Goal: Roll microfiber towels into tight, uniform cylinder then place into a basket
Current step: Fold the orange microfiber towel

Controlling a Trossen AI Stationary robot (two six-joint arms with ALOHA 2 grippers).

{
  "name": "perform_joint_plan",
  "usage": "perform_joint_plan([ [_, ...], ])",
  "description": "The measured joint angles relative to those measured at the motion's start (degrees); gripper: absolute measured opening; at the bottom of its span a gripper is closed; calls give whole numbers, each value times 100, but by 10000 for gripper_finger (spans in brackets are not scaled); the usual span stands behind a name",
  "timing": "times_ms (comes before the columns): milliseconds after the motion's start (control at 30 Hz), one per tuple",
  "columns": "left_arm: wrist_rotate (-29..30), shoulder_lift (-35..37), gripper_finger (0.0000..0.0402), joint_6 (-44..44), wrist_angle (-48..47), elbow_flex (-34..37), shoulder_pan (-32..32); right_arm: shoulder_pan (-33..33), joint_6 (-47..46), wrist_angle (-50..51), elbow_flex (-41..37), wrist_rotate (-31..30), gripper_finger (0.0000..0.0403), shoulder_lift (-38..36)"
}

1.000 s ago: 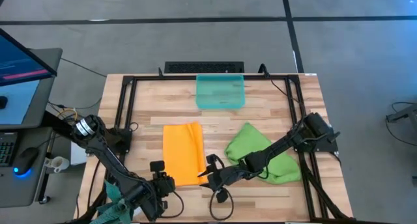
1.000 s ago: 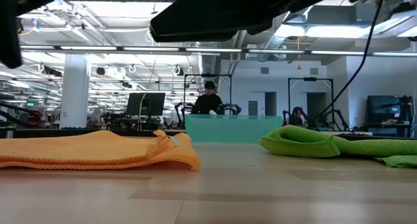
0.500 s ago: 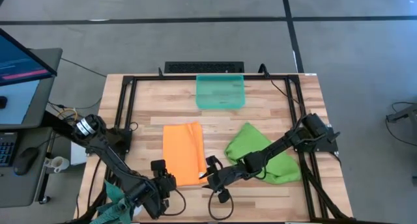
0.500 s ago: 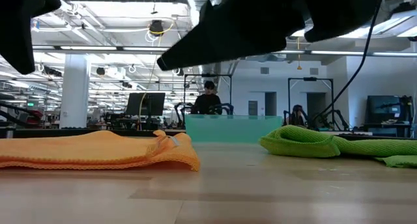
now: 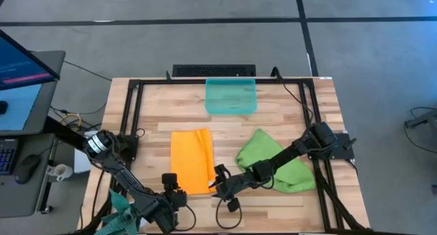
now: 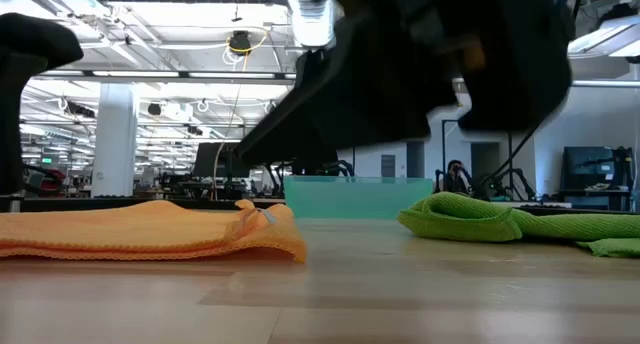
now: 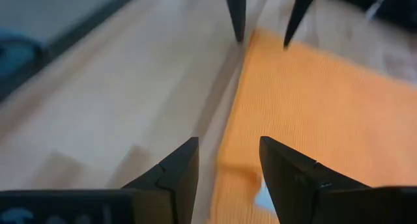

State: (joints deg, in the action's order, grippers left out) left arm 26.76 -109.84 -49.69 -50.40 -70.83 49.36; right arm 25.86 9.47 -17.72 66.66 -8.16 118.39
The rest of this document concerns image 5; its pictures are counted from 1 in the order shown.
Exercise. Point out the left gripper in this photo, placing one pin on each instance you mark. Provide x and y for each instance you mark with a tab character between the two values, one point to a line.
177	199

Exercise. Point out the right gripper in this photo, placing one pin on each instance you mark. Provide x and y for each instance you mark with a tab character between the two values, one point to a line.
235	187

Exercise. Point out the orange microfiber towel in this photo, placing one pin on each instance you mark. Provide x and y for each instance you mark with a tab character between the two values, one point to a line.
191	160

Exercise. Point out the green microfiber towel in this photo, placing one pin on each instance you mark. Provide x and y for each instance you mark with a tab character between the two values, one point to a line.
297	180

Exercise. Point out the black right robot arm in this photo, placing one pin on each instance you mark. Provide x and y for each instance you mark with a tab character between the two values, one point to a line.
286	154

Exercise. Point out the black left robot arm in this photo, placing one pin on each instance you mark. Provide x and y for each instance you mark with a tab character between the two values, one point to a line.
123	175

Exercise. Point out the teal plastic basket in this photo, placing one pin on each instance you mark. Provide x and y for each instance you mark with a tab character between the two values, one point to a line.
232	95

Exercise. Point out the white plant pot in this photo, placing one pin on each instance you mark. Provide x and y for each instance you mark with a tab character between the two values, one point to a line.
143	223

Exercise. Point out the teal artificial plant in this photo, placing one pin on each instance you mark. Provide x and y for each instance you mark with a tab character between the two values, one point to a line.
117	221

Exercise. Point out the white box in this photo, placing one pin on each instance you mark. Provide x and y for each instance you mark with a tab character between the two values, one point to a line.
82	163

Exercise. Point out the black angled bar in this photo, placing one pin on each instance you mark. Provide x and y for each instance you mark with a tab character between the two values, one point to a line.
61	129

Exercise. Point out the black computer mouse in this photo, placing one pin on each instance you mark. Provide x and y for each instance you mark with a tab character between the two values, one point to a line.
26	168

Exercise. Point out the white label sticker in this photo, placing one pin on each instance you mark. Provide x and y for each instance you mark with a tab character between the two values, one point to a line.
326	78

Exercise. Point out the grey computer desk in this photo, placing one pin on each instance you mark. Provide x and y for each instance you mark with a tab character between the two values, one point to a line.
51	91

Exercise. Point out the black keyboard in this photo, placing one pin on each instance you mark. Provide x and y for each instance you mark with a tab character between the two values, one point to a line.
7	156

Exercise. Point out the small black puck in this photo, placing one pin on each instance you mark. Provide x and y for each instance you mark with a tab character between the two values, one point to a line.
2	107

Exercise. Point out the computer monitor blue screen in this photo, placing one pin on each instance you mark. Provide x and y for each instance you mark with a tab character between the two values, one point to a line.
24	66

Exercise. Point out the black stand leg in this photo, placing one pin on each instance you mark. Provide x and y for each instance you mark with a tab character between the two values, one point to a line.
423	118

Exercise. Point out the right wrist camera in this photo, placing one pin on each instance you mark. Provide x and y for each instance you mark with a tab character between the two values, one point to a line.
233	205

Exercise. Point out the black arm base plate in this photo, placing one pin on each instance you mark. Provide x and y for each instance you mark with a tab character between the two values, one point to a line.
341	149
129	149

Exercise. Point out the black metal table frame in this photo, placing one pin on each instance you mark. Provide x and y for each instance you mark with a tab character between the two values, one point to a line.
170	81

